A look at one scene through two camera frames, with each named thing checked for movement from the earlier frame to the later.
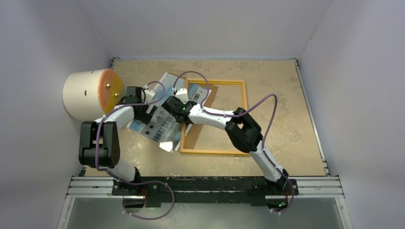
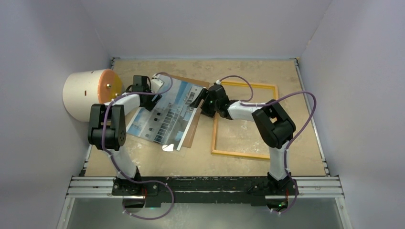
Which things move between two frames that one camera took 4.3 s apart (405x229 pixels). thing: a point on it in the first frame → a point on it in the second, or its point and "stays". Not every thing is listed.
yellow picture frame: (211, 152) → (214, 150)
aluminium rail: (104, 187) stays
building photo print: (164, 130) stays
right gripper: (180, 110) → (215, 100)
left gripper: (144, 117) → (150, 105)
